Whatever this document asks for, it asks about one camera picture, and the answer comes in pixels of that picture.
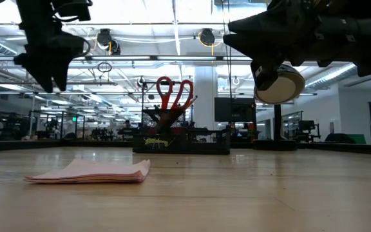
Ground black pen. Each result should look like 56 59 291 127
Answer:
142 109 166 128

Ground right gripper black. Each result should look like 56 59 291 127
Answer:
223 0 323 92

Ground yellow-green eraser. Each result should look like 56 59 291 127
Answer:
143 137 170 147

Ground orange pencil with eraser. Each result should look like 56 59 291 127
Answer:
185 95 199 112

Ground black ceiling cable reel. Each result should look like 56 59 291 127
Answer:
96 28 122 55
198 28 217 47

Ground black monitor screen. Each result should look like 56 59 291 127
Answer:
214 97 257 123

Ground black mesh desk organizer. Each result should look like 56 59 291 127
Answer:
132 108 232 155

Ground black background station frame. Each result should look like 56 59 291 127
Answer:
141 80 194 130

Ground black desk lamp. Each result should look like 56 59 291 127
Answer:
254 63 307 151

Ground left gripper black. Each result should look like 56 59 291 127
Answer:
13 28 86 93

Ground pink sticky note pad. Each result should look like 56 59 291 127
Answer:
23 157 151 185

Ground red-handled scissors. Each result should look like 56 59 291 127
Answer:
155 76 195 130

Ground green panel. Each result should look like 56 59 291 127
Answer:
347 133 366 145

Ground person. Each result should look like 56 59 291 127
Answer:
120 119 135 140

